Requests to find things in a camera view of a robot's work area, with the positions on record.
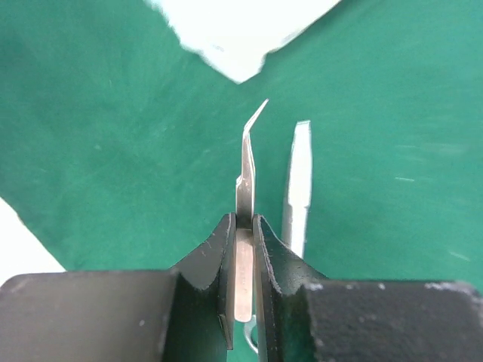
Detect green surgical drape cloth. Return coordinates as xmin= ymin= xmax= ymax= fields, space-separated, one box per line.
xmin=1 ymin=1 xmax=482 ymax=297

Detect curved tip steel tweezers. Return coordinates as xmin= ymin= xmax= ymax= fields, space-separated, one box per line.
xmin=234 ymin=100 xmax=269 ymax=323

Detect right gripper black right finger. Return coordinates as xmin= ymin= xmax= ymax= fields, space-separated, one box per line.
xmin=253 ymin=215 xmax=482 ymax=361

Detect white gauze pad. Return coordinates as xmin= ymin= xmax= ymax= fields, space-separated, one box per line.
xmin=147 ymin=0 xmax=338 ymax=84

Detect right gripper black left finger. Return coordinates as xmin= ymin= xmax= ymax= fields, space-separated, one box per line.
xmin=1 ymin=213 xmax=236 ymax=361

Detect steel surgical scissors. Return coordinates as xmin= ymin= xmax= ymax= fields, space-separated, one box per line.
xmin=281 ymin=120 xmax=312 ymax=259

